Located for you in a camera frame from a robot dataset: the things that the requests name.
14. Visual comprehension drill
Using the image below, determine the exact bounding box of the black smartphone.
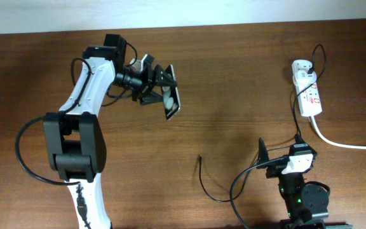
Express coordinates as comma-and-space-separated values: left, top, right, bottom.
161, 64, 182, 121

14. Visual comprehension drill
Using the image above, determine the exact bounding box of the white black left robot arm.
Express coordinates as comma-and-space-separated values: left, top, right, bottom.
43, 46, 181, 228

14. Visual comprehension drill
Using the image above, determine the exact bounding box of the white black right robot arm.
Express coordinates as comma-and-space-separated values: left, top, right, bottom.
257, 134, 353, 229

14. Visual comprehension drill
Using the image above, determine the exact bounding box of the white power strip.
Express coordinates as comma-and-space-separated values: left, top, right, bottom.
292, 60, 322, 117

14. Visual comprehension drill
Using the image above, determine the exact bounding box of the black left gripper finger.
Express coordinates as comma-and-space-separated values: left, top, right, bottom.
139, 91, 163, 106
154, 64, 177, 88

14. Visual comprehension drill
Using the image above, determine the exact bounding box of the white power strip cord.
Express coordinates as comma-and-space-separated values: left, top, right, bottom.
308, 116, 366, 152

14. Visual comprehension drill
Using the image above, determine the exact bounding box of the white charger plug adapter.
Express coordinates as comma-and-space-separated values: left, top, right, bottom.
292, 70, 317, 87

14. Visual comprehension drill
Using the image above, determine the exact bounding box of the black charger cable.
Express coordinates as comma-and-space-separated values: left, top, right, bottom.
198, 43, 327, 203

